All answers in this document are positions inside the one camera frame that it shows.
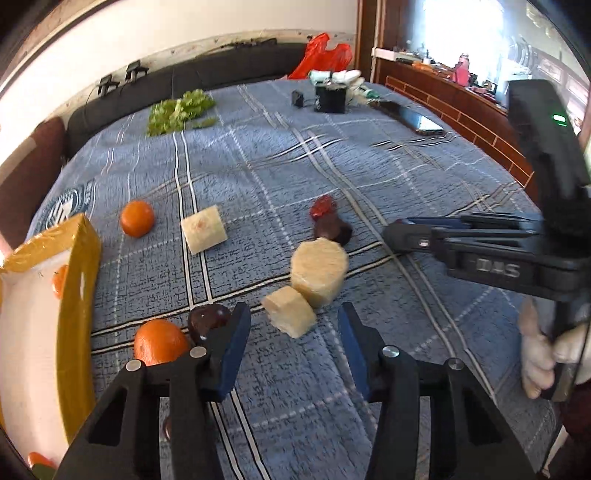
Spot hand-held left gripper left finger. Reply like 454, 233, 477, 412
53, 302, 252, 480

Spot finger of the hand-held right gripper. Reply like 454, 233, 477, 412
383, 222, 542, 267
406, 212, 546, 232

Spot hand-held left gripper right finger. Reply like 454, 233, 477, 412
337, 301, 539, 480

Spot large pale yellow fruit chunk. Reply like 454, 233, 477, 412
289, 239, 349, 309

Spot small red fruit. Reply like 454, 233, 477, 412
309, 195, 336, 220

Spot yellow cardboard box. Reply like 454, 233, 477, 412
0, 213, 101, 457

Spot person's right forearm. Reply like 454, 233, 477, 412
540, 364, 591, 480

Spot person's right hand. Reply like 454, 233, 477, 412
517, 300, 591, 400

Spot black phone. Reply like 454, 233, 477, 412
374, 100, 446, 137

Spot brown wooden cabinet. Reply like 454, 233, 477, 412
372, 46, 546, 190

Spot blue plaid blanket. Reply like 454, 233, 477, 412
25, 76, 561, 480

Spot black box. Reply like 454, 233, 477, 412
315, 84, 348, 114

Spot white cloth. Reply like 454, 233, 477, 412
308, 69, 382, 104

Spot large red plastic bag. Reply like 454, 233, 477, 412
288, 33, 354, 80

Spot window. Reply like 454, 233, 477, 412
422, 0, 591, 93

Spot dark wooden pillar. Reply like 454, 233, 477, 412
358, 0, 423, 84

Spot green lettuce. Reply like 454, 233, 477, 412
146, 89, 220, 137

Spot brown armchair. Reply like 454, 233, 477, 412
0, 116, 68, 250

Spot dark grey sofa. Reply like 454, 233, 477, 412
67, 41, 315, 160

